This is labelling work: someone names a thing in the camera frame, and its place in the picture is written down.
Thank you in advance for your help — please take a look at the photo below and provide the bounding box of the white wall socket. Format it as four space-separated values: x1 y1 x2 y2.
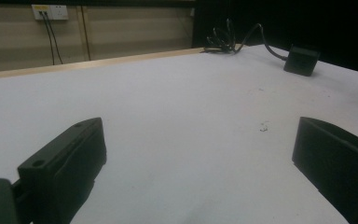
31 4 70 21

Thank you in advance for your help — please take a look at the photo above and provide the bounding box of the small black box device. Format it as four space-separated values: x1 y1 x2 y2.
282 44 321 77

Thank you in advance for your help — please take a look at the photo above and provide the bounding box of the black wall cable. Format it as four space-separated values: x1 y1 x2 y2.
38 11 56 66
44 11 64 65

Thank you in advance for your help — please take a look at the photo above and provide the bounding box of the black curtain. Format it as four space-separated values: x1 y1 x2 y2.
191 0 358 77

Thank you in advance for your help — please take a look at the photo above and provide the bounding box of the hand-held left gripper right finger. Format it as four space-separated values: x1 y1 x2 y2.
291 116 358 224

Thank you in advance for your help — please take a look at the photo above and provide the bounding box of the black coiled cable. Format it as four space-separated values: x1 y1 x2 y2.
202 18 290 62

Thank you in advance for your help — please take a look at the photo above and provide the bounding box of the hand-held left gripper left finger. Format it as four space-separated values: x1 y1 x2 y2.
17 117 108 224

